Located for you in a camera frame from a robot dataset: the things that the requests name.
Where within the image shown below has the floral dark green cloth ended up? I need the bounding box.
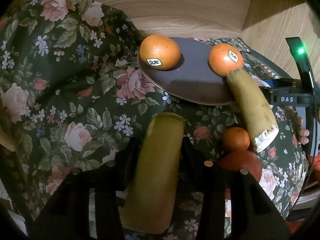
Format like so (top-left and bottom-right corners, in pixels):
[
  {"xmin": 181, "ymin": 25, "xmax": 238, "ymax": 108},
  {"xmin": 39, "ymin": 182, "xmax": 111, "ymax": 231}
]
[{"xmin": 0, "ymin": 0, "xmax": 310, "ymax": 240}]

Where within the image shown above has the orange with Dole sticker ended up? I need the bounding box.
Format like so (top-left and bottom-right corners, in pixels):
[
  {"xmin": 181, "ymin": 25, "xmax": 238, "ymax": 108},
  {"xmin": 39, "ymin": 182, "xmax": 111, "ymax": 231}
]
[{"xmin": 139, "ymin": 34, "xmax": 181, "ymax": 70}]

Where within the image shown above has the small tangerine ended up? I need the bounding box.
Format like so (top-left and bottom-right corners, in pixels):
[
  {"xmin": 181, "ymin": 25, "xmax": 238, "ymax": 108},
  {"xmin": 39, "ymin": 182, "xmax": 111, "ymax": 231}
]
[{"xmin": 222, "ymin": 127, "xmax": 251, "ymax": 151}]

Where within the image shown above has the dark round plate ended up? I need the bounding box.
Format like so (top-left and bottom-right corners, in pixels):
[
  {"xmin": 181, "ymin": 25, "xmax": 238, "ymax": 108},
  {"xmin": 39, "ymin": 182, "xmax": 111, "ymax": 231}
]
[{"xmin": 137, "ymin": 37, "xmax": 234, "ymax": 106}]

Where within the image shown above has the red tomato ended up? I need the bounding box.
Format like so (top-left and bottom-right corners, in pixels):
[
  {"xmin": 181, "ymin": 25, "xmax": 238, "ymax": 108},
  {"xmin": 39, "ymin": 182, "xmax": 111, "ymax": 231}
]
[{"xmin": 219, "ymin": 150, "xmax": 262, "ymax": 182}]

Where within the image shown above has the person's right hand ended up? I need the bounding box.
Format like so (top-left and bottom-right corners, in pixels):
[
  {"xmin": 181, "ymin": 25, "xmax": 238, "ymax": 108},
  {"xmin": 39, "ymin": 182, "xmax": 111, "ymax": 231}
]
[{"xmin": 287, "ymin": 106, "xmax": 310, "ymax": 145}]

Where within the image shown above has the yellow banana half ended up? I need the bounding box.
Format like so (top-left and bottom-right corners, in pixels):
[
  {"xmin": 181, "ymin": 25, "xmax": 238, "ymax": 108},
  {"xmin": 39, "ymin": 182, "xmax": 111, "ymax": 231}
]
[{"xmin": 120, "ymin": 112, "xmax": 185, "ymax": 234}]

